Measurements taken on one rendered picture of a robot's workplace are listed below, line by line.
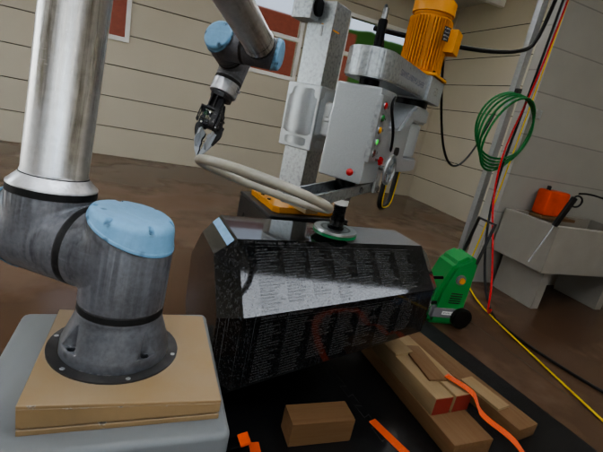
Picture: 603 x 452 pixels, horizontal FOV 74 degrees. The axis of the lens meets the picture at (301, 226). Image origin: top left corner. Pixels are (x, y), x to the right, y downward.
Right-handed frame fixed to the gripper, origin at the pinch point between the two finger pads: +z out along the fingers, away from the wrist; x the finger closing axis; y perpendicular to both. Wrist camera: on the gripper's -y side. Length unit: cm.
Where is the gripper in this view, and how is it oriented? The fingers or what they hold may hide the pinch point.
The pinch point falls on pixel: (199, 152)
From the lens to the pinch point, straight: 139.2
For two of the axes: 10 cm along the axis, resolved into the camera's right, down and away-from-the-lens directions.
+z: -3.8, 9.2, -0.7
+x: 9.2, 3.8, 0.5
